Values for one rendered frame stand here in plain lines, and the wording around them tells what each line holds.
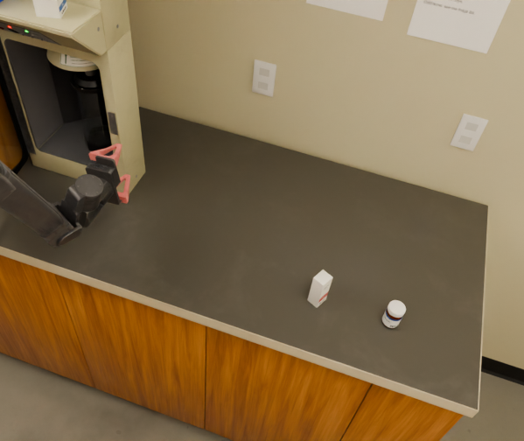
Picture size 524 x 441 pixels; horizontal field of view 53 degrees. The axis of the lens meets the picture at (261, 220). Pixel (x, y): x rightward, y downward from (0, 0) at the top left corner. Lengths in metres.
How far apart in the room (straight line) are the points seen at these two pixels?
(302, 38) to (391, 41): 0.25
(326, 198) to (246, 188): 0.25
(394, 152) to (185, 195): 0.67
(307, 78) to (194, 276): 0.68
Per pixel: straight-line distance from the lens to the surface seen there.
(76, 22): 1.22
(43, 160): 1.70
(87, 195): 1.13
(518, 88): 1.59
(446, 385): 1.36
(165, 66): 1.82
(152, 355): 1.72
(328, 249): 1.49
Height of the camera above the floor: 2.08
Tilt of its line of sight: 48 degrees down
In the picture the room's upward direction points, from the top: 7 degrees clockwise
